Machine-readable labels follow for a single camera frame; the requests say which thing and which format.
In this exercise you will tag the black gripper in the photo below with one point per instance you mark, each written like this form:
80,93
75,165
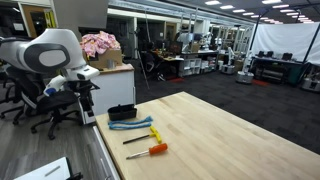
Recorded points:
83,90

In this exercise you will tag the black plastic tray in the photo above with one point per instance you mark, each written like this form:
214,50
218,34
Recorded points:
122,112

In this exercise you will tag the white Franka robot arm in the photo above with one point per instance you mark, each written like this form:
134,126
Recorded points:
43,50

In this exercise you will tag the black office chair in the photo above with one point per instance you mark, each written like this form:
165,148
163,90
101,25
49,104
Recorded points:
53,101

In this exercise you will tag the white cabinet wooden top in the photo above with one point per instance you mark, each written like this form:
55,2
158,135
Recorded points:
115,88

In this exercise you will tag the small metal cup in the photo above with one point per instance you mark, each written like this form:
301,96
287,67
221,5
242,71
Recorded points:
111,64

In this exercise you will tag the brown cardboard box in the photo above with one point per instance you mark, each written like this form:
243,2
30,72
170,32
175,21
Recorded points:
106,56

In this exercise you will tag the pile of pink bags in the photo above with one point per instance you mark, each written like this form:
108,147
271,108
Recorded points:
98,42

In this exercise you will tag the white flat panel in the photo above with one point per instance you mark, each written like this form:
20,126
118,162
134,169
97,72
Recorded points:
46,170

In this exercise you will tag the white shelf unit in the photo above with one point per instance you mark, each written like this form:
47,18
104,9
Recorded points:
190,66

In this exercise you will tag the grey round mobile base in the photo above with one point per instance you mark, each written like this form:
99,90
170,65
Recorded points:
245,77

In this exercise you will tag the black desk with monitors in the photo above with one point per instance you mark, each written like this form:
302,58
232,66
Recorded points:
275,65

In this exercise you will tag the white backdrop screen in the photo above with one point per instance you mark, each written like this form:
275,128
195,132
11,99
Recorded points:
283,40

